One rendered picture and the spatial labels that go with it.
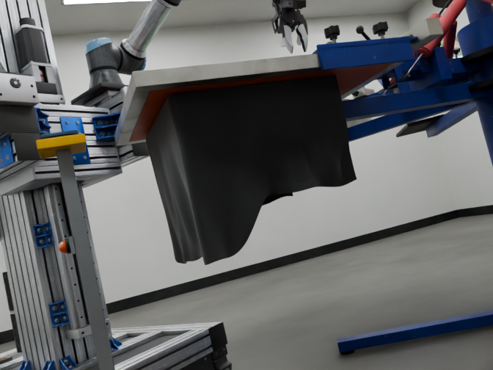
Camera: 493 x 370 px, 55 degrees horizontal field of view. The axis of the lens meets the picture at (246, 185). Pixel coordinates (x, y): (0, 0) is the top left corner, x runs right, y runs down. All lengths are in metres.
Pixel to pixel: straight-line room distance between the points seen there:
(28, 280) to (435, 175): 5.82
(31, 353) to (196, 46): 4.40
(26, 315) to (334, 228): 4.45
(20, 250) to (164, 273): 3.32
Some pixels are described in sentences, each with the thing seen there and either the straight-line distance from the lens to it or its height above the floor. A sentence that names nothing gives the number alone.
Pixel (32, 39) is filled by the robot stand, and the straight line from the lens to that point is 2.07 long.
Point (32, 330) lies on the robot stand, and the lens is 2.03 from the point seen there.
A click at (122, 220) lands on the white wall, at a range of 5.16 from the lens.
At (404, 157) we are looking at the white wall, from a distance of 6.68.
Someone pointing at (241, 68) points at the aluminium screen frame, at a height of 0.97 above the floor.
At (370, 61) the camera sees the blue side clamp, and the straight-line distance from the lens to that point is 1.35.
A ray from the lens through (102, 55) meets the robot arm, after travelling 2.09.
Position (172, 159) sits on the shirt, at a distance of 1.28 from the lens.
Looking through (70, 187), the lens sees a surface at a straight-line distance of 1.44.
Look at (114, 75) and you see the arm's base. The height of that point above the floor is 1.31.
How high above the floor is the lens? 0.60
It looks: 4 degrees up
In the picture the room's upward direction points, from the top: 13 degrees counter-clockwise
